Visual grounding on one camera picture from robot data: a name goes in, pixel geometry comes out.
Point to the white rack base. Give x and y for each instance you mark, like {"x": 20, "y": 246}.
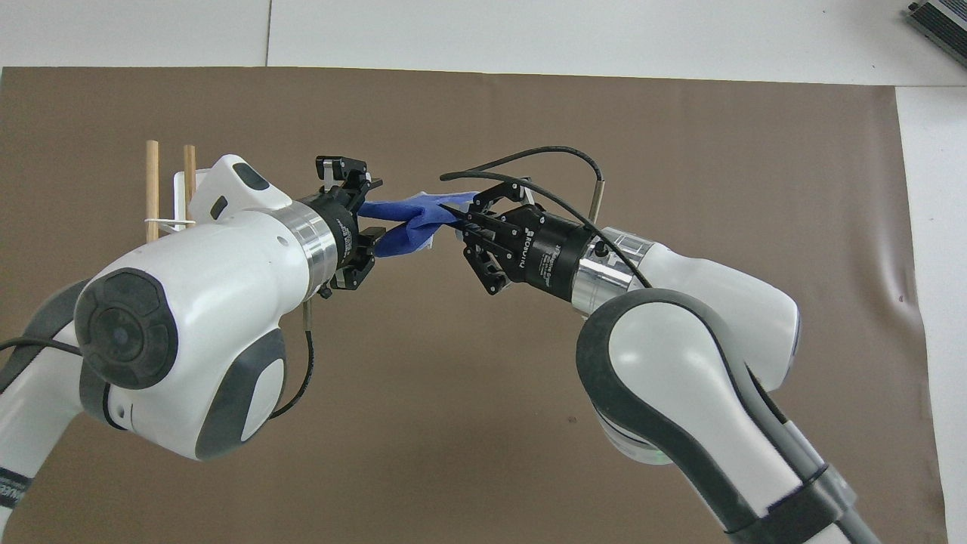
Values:
{"x": 183, "y": 198}

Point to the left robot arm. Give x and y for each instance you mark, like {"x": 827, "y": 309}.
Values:
{"x": 219, "y": 287}

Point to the blue towel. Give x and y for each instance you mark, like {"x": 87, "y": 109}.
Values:
{"x": 412, "y": 223}

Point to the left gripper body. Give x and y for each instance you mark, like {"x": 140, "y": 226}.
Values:
{"x": 341, "y": 227}

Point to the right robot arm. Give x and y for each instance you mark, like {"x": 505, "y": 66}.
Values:
{"x": 680, "y": 363}

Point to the grey metal box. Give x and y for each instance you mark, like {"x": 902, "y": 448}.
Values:
{"x": 943, "y": 23}

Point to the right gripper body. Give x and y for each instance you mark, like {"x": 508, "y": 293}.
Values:
{"x": 548, "y": 253}

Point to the wooden rod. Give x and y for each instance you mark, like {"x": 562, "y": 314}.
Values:
{"x": 152, "y": 189}
{"x": 190, "y": 181}

